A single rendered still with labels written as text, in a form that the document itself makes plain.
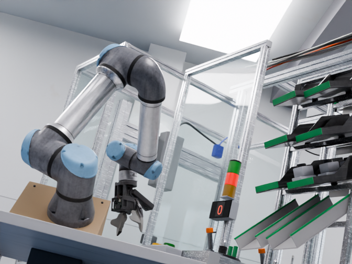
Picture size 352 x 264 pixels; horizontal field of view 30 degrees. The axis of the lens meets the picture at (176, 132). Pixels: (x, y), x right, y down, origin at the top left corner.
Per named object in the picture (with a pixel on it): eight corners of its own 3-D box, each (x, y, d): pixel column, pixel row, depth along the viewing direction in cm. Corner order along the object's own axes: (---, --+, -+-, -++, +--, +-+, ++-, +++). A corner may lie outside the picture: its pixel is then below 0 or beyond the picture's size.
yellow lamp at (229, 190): (227, 195, 259) (229, 183, 260) (219, 196, 263) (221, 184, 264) (236, 199, 261) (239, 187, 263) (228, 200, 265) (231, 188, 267)
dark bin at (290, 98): (295, 97, 218) (290, 75, 219) (273, 106, 229) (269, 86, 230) (360, 92, 230) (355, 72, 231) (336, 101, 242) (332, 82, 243)
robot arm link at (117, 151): (133, 147, 244) (144, 154, 254) (110, 135, 248) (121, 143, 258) (123, 166, 243) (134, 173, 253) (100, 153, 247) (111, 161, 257)
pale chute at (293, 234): (297, 248, 188) (290, 234, 188) (272, 250, 199) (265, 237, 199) (361, 203, 201) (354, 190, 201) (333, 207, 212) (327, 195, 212)
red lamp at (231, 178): (229, 183, 260) (232, 172, 262) (221, 184, 264) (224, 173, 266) (239, 187, 263) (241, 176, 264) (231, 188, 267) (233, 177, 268)
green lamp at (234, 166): (232, 171, 262) (234, 160, 263) (224, 172, 266) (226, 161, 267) (241, 175, 264) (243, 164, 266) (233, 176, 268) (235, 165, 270)
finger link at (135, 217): (131, 230, 244) (123, 212, 250) (143, 232, 248) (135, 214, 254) (135, 224, 243) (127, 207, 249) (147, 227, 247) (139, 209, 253)
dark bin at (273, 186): (278, 188, 207) (273, 165, 208) (255, 193, 219) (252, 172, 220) (347, 178, 220) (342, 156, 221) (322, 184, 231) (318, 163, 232)
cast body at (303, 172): (303, 186, 201) (298, 163, 202) (293, 188, 205) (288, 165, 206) (322, 183, 206) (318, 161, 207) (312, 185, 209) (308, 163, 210)
